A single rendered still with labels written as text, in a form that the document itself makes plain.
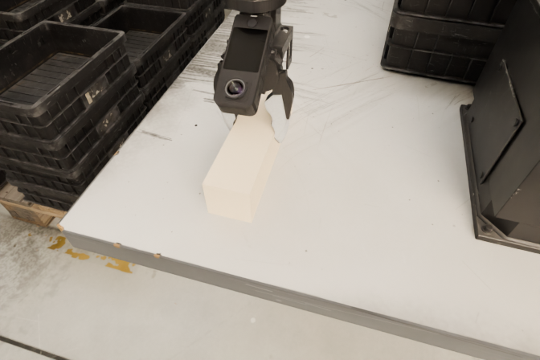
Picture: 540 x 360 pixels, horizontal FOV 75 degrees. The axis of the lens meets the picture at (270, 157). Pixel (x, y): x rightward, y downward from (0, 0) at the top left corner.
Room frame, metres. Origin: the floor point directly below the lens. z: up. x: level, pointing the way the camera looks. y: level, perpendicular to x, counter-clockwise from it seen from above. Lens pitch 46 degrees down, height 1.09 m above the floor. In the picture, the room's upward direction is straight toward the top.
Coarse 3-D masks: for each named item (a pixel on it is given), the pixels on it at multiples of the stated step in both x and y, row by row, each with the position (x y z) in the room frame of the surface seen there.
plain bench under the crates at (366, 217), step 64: (320, 0) 0.98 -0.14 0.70; (384, 0) 0.98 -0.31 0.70; (192, 64) 0.65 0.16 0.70; (320, 64) 0.65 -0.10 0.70; (192, 128) 0.45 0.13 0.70; (320, 128) 0.45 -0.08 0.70; (384, 128) 0.45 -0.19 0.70; (448, 128) 0.45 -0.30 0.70; (128, 192) 0.31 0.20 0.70; (192, 192) 0.31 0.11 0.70; (320, 192) 0.31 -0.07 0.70; (384, 192) 0.31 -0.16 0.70; (448, 192) 0.31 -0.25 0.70; (128, 256) 0.22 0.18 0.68; (192, 256) 0.21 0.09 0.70; (256, 256) 0.21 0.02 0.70; (320, 256) 0.21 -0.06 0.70; (384, 256) 0.21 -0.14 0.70; (448, 256) 0.21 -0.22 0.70; (512, 256) 0.21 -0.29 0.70; (384, 320) 0.14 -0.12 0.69; (448, 320) 0.14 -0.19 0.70; (512, 320) 0.14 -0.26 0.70
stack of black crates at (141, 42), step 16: (112, 16) 1.39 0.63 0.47; (128, 16) 1.46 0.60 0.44; (144, 16) 1.44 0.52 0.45; (160, 16) 1.42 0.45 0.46; (176, 16) 1.40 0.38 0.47; (128, 32) 1.44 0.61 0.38; (144, 32) 1.44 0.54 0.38; (160, 32) 1.43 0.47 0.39; (176, 32) 1.32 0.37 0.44; (128, 48) 1.31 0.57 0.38; (144, 48) 1.31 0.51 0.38; (160, 48) 1.19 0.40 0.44; (176, 48) 1.29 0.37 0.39; (144, 64) 1.08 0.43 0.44; (160, 64) 1.16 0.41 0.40; (176, 64) 1.27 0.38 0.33; (144, 80) 1.05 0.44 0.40; (160, 80) 1.14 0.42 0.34; (160, 96) 1.11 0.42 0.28
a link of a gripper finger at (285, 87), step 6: (282, 72) 0.37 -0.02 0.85; (282, 78) 0.37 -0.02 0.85; (288, 78) 0.38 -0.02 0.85; (282, 84) 0.37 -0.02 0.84; (288, 84) 0.37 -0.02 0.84; (276, 90) 0.37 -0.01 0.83; (282, 90) 0.37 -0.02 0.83; (288, 90) 0.37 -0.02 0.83; (282, 96) 0.37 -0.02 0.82; (288, 96) 0.37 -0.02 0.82; (288, 102) 0.37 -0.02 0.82; (288, 108) 0.37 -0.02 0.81; (288, 114) 0.37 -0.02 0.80
